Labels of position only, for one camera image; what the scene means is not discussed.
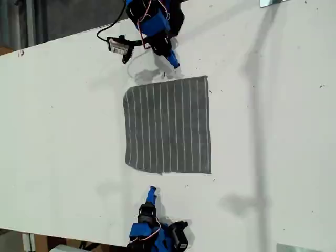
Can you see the grey white-striped towel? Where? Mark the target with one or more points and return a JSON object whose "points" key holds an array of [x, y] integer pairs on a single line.
{"points": [[168, 126]]}

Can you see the black camera stalk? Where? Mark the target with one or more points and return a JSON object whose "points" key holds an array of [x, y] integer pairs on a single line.
{"points": [[178, 225], [139, 43]]}

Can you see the white object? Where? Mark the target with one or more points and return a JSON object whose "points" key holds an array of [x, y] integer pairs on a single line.
{"points": [[63, 249]]}

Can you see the black camera box white label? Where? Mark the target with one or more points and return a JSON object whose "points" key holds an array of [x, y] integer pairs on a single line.
{"points": [[118, 46]]}

